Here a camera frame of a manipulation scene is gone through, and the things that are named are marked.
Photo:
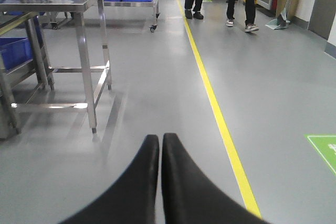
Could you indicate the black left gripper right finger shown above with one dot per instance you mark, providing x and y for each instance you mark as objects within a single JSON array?
[{"x": 189, "y": 196}]

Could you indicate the blue bin lower left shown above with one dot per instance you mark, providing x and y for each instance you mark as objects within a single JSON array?
[{"x": 15, "y": 51}]

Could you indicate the stainless steel table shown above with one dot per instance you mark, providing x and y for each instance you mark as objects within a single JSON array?
[{"x": 94, "y": 78}]

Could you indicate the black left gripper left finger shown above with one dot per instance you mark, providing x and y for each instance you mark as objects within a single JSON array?
[{"x": 131, "y": 198}]

